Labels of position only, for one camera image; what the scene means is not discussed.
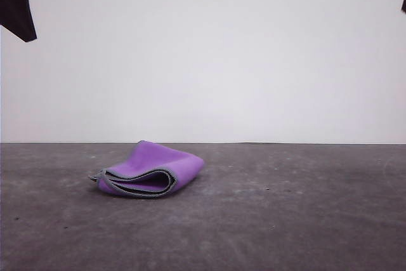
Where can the purple towel with grey hem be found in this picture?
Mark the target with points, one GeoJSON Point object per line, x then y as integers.
{"type": "Point", "coordinates": [158, 166]}

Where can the grey table cloth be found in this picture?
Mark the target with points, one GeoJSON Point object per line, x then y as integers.
{"type": "Point", "coordinates": [203, 236]}

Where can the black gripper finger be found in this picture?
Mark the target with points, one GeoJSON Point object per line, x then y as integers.
{"type": "Point", "coordinates": [16, 7]}
{"type": "Point", "coordinates": [404, 2]}

